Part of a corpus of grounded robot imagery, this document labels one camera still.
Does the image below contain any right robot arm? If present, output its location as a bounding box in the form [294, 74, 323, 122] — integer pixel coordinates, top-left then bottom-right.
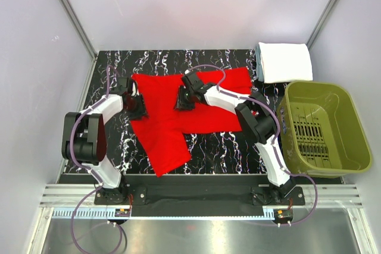
[176, 80, 295, 205]

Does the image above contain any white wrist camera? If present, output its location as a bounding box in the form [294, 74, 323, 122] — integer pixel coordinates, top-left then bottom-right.
[113, 77, 139, 96]
[181, 71, 204, 89]

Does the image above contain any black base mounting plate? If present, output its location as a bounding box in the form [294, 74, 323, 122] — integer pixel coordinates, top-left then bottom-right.
[95, 174, 305, 206]

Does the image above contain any left aluminium corner post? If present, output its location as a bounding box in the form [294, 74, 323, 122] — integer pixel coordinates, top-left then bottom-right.
[59, 0, 98, 61]

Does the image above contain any aluminium corner post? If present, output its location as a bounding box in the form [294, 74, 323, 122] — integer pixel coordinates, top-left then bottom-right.
[306, 0, 340, 49]
[59, 0, 98, 61]

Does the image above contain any light blue folded t-shirt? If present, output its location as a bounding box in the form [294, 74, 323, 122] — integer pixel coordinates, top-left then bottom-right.
[255, 44, 264, 82]

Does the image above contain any red t-shirt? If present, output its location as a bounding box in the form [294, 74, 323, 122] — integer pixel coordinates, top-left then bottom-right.
[130, 74, 242, 177]

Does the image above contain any right aluminium corner post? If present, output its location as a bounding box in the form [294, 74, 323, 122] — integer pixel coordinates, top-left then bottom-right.
[306, 0, 340, 49]

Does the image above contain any olive green plastic basket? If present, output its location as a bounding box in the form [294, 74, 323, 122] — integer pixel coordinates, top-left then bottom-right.
[277, 81, 373, 178]

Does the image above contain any white folded t-shirt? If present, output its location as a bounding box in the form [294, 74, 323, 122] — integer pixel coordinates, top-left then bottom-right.
[258, 42, 313, 83]

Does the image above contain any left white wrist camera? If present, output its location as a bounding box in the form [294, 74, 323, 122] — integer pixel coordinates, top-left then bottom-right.
[113, 77, 139, 96]

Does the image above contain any white slotted cable duct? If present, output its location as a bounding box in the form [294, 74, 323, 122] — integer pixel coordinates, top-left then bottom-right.
[53, 207, 274, 221]

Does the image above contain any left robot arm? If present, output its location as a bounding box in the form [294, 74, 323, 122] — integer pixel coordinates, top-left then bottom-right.
[61, 89, 148, 204]

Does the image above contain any aluminium frame rail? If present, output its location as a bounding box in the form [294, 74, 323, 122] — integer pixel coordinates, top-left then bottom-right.
[39, 184, 363, 208]

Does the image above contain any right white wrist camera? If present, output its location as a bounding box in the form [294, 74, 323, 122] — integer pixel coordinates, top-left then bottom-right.
[181, 71, 204, 89]

